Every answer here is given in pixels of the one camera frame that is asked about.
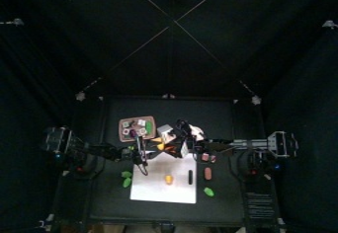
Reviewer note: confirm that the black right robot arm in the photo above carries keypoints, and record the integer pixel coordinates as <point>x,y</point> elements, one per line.
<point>259,142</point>

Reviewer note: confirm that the brown toy sausage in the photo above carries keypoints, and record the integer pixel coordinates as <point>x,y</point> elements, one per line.
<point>207,173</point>

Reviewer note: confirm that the green toy pea pod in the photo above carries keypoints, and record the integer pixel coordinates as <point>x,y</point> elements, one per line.
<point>148,127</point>

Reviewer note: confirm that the small white toy cube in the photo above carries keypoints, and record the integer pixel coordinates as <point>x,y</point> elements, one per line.
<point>127,124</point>
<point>142,131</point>
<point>125,132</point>
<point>140,122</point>

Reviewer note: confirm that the white pink toy food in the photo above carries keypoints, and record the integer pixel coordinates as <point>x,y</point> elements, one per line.
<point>198,132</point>

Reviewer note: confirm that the purple toy eggplant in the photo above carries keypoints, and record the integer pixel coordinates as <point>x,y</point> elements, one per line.
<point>132,133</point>

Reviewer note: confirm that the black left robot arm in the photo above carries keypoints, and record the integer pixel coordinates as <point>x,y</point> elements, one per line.
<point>72,143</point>

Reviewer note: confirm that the pink toy meat piece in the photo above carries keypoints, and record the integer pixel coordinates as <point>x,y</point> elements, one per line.
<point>204,157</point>
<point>212,158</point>

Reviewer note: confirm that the silver frame clamp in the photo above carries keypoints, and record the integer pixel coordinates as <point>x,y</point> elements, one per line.
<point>255,99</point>
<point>167,96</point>
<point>329,24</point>
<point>80,95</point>

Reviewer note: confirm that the brown wooden tray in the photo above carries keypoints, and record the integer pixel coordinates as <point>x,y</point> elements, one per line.
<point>121,138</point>

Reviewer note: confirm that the white rectangular plate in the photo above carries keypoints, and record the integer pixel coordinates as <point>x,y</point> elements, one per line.
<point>167,191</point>

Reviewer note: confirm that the white grey box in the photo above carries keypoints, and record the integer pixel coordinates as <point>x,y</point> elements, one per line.
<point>164,129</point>

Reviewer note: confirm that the green toy vegetable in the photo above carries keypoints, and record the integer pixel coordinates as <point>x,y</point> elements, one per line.
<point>127,182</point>
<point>127,174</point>
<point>208,191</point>

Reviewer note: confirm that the yellow toy corn piece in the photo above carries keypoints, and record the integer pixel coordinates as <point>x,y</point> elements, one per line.
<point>168,179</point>

